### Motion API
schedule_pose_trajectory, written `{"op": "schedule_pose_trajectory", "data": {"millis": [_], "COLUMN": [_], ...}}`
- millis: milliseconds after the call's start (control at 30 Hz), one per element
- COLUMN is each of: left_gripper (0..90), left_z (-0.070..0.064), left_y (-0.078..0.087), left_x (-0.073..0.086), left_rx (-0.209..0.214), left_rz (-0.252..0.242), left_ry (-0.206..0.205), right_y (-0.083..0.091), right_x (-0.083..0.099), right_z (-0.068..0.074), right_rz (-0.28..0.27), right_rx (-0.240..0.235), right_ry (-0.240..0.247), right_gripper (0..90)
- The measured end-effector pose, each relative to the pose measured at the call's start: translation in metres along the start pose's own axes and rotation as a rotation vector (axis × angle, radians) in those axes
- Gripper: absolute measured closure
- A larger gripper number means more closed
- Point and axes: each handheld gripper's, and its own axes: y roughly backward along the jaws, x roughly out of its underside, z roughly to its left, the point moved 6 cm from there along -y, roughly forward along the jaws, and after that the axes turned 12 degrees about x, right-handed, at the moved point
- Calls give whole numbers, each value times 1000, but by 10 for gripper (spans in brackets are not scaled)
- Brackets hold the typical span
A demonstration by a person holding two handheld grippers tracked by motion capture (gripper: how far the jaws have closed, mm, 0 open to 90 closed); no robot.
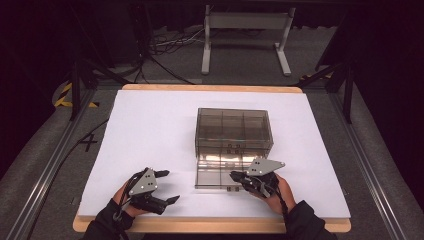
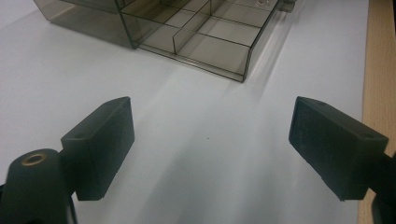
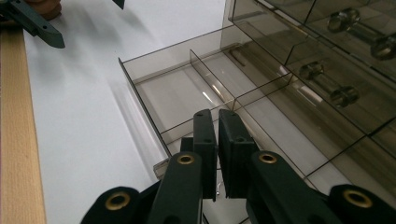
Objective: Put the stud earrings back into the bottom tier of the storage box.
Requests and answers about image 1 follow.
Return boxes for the smoked clear plastic drawer cabinet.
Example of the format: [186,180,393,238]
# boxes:
[194,107,275,158]

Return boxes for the white table sheet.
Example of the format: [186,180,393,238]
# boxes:
[77,89,352,220]

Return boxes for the black metal stand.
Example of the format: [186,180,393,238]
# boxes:
[67,59,132,122]
[289,61,355,125]

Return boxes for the person's left hand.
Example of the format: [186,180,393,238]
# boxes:
[112,179,148,218]

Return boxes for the bundle of floor cables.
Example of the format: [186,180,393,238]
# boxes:
[146,27,206,56]

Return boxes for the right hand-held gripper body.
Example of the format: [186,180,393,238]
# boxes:
[241,157,286,199]

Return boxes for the white metal stand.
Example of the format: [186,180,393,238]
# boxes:
[200,4,297,77]

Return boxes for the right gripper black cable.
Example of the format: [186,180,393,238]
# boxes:
[271,181,290,215]

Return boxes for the wooden table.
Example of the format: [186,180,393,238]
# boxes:
[72,83,352,234]

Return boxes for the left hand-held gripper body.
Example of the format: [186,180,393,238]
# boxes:
[127,167,168,216]

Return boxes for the black floor cable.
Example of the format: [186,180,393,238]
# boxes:
[25,118,111,240]

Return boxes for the person's right hand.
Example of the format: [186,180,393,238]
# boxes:
[257,173,297,215]

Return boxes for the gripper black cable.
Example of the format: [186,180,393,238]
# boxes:
[114,170,145,240]
[271,181,290,215]

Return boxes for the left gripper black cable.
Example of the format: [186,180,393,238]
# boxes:
[114,170,145,240]

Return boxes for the aluminium floor rail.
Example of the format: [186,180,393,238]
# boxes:
[5,89,98,240]
[327,93,407,240]

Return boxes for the yellow black hazard tape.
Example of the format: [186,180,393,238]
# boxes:
[53,82,101,109]

